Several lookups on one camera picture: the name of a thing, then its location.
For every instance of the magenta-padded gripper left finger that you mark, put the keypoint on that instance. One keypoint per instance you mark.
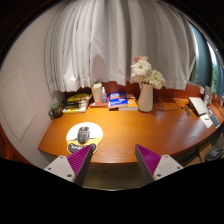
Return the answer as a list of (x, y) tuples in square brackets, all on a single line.
[(58, 166)]

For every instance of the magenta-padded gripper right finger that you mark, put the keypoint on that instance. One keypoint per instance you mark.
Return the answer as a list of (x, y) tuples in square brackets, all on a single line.
[(168, 165)]

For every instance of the black grey gaming mouse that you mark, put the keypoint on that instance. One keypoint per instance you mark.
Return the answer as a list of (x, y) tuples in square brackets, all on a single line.
[(83, 135)]

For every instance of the white yellow black mouse pad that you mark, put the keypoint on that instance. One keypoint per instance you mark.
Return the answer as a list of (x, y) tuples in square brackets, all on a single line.
[(96, 133)]

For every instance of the dark green mug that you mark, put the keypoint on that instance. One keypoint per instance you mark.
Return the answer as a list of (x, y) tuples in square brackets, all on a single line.
[(56, 110)]

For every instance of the black pen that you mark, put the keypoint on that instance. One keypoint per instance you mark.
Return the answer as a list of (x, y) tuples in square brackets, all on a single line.
[(186, 111)]

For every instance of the white yellow book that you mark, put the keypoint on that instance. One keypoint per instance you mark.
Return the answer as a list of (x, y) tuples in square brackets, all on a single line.
[(75, 110)]

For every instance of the white paper sheet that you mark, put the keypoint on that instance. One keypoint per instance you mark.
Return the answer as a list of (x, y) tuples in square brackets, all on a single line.
[(209, 121)]

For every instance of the white ceramic jug vase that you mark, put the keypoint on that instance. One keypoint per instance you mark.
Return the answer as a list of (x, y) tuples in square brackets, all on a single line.
[(145, 100)]

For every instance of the orange yellow book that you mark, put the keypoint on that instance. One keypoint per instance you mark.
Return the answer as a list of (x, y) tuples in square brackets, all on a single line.
[(132, 105)]

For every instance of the red book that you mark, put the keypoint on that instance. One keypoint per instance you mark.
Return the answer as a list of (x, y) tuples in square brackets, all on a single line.
[(98, 104)]

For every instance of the cream lidded tumbler cup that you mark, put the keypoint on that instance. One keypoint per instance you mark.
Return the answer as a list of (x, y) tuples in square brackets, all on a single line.
[(97, 93)]

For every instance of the blue book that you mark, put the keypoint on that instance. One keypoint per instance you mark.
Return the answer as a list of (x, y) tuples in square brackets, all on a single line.
[(117, 99)]

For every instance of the clear spray bottle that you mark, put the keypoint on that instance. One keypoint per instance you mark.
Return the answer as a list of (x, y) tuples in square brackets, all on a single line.
[(104, 96)]

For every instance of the white flower bouquet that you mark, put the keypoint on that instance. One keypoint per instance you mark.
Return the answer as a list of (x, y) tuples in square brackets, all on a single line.
[(143, 70)]

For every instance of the white curtain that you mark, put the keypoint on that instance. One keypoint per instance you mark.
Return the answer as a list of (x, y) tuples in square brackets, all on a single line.
[(110, 43)]

